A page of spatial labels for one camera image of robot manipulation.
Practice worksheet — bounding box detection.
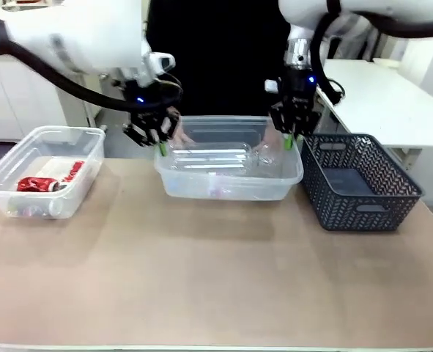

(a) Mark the white cabinet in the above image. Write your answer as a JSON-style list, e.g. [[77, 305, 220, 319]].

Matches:
[[0, 58, 71, 143]]

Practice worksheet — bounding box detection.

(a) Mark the person's left hand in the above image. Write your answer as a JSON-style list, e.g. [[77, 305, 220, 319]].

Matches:
[[260, 125, 287, 152]]

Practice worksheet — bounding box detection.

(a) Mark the red and white wrapper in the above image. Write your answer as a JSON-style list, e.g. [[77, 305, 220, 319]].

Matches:
[[59, 161, 86, 185]]

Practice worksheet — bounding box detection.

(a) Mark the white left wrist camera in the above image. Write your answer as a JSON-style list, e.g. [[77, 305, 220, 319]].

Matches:
[[141, 51, 177, 81]]

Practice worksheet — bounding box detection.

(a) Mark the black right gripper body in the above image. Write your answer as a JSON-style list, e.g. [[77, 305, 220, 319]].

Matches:
[[278, 66, 319, 108]]

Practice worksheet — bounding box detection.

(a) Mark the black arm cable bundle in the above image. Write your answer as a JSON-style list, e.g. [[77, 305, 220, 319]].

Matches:
[[0, 36, 183, 111], [310, 0, 433, 108]]

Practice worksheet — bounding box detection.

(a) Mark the dark woven plastic basket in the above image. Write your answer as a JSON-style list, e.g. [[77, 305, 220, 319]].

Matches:
[[300, 133, 426, 232]]

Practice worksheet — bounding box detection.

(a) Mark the black left arm cable bundle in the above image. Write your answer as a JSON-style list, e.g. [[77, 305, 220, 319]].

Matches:
[[0, 36, 183, 111]]

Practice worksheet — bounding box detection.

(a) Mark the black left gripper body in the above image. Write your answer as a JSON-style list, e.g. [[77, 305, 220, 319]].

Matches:
[[122, 77, 183, 120]]

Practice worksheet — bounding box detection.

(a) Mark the long white table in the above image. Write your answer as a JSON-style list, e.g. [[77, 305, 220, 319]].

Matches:
[[315, 57, 433, 177]]

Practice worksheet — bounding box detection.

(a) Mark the clear plastic bottle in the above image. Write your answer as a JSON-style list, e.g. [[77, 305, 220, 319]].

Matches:
[[166, 142, 287, 177]]

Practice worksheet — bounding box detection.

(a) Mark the person's right hand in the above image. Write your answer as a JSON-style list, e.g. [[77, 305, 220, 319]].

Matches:
[[171, 122, 198, 148]]

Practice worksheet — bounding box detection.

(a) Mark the crushed red can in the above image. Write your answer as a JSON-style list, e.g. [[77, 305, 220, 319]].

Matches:
[[16, 176, 62, 193]]

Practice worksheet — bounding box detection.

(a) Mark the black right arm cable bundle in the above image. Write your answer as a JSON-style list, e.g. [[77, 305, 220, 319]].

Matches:
[[310, 0, 433, 108]]

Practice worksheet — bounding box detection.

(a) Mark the clear plastic bin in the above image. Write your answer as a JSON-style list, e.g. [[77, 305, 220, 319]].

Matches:
[[153, 115, 305, 202], [0, 125, 106, 220]]

